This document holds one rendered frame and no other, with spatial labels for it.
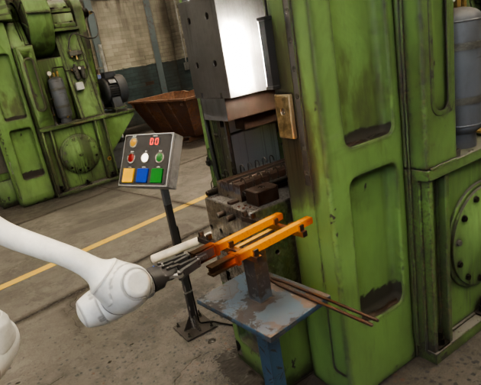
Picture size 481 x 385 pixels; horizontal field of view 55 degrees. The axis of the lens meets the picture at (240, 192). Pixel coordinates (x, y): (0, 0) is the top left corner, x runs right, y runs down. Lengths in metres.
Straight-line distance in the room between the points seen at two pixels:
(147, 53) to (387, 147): 9.76
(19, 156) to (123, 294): 5.61
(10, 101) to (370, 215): 5.35
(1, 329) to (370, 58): 1.62
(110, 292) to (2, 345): 0.61
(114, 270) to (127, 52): 10.07
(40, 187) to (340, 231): 5.33
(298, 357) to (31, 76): 5.17
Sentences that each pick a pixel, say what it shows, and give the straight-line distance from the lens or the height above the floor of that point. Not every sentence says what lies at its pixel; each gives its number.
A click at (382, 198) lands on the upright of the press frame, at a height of 0.84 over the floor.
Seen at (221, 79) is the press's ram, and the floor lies 1.44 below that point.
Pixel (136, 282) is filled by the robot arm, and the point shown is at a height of 1.08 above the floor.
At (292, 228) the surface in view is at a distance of 1.53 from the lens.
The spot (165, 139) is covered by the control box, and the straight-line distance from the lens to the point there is 2.37.
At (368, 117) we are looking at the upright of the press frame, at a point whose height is 1.20.
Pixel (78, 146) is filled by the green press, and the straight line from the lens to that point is 6.68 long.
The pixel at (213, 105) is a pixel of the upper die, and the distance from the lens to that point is 1.99.
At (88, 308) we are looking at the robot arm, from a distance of 1.29.
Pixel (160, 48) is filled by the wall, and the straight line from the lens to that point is 11.61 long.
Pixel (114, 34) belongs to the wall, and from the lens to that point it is 11.00.
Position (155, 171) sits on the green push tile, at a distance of 2.36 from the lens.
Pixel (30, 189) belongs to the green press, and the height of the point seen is 0.21.
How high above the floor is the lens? 1.56
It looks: 18 degrees down
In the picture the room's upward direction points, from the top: 10 degrees counter-clockwise
